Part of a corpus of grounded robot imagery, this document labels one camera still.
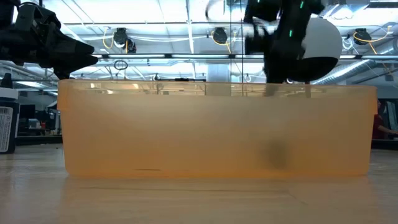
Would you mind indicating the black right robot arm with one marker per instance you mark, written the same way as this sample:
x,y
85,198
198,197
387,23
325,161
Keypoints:
x,y
289,12

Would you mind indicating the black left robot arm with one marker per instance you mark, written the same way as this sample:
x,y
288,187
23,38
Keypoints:
x,y
6,12

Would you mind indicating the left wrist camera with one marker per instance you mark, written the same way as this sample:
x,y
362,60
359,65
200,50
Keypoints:
x,y
34,18

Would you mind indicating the thin vertical metal pole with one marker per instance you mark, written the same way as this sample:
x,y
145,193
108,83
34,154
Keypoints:
x,y
242,62

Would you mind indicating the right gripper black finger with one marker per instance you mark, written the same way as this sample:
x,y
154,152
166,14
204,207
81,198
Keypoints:
x,y
272,89

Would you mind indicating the white building pillar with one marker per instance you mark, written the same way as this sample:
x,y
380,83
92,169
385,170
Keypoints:
x,y
217,74

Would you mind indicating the cluttered background desk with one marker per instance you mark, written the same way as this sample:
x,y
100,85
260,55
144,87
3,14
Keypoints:
x,y
40,124

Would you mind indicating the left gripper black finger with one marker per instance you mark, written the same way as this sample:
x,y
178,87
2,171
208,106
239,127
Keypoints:
x,y
68,48
77,62

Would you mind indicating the white globe lamp black base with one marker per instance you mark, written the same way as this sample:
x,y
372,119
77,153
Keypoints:
x,y
323,40

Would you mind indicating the orange translucent plastic bin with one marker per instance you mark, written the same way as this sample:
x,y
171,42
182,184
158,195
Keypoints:
x,y
186,133

